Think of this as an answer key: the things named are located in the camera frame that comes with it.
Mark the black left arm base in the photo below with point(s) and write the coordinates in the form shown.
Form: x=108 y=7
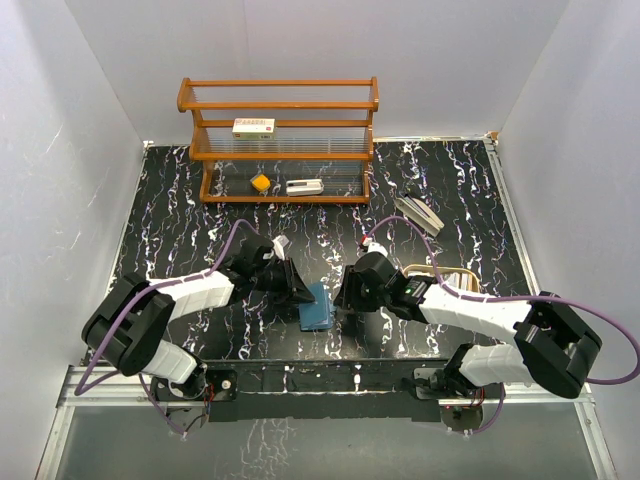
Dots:
x=192 y=404

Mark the white grey stapler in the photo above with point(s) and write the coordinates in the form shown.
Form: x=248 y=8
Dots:
x=305 y=187

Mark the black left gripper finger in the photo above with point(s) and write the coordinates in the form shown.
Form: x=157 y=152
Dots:
x=294 y=282
x=296 y=298

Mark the blue leather card holder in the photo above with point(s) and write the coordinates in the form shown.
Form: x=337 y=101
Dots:
x=318 y=315

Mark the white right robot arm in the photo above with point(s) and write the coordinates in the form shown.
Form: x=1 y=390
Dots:
x=540 y=341

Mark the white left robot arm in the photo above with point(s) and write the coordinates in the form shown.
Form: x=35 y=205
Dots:
x=127 y=329

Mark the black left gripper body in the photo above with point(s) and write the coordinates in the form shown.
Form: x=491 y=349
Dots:
x=276 y=278

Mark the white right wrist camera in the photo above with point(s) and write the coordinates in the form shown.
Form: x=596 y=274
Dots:
x=370 y=246

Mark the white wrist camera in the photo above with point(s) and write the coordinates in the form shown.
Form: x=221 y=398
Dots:
x=279 y=244
x=370 y=246

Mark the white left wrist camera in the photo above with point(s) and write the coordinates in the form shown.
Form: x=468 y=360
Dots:
x=279 y=244

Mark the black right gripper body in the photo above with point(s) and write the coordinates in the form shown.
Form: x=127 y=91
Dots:
x=366 y=300

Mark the white red paper box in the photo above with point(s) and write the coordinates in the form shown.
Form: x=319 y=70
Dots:
x=254 y=128

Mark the beige oval tray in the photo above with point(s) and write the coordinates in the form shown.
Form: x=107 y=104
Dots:
x=459 y=278

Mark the yellow square block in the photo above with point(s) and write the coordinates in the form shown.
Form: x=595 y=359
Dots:
x=260 y=183

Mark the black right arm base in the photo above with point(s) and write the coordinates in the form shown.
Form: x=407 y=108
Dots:
x=466 y=419

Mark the brown wooden shelf rack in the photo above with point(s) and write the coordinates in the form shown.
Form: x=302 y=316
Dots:
x=324 y=130

